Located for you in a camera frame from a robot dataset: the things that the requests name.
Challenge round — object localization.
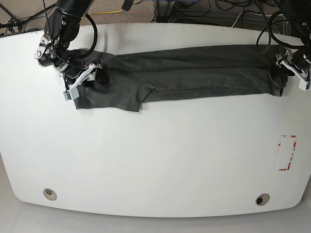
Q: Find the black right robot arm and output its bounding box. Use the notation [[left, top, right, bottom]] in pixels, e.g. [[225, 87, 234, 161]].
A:
[[35, 0, 109, 91]]

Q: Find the table cable grommet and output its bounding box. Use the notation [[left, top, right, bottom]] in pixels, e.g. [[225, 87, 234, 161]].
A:
[[43, 188, 57, 201], [255, 193, 270, 206]]

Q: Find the left table cable grommet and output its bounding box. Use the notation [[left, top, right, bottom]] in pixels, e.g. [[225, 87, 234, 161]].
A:
[[43, 188, 57, 201]]

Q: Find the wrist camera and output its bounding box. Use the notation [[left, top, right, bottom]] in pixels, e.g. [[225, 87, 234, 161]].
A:
[[298, 78, 311, 91], [63, 88, 79, 101]]

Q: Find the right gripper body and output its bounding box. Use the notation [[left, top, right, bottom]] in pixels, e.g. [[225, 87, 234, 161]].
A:
[[58, 63, 102, 91]]

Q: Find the dark grey T-shirt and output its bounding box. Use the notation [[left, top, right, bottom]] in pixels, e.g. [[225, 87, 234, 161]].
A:
[[74, 45, 288, 112]]

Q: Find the right table cable grommet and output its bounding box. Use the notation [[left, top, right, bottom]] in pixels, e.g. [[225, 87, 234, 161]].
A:
[[255, 193, 270, 206]]

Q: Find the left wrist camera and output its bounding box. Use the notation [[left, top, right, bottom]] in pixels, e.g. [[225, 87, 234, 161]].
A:
[[298, 78, 311, 91]]

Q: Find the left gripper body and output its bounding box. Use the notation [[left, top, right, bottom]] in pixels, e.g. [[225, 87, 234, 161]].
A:
[[276, 49, 311, 82]]

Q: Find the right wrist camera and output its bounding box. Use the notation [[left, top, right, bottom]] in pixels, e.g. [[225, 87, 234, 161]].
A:
[[63, 88, 79, 101]]

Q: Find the aluminium frame base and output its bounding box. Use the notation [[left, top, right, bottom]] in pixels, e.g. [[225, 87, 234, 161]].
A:
[[151, 0, 199, 23]]

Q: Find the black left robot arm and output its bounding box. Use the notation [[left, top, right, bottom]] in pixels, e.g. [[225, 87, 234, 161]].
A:
[[252, 0, 311, 85]]

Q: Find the yellow cable on floor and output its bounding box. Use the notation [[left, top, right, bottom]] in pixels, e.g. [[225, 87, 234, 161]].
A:
[[81, 8, 123, 20]]

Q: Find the red tape rectangle marking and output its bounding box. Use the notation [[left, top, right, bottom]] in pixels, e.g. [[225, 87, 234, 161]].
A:
[[275, 135, 297, 171]]

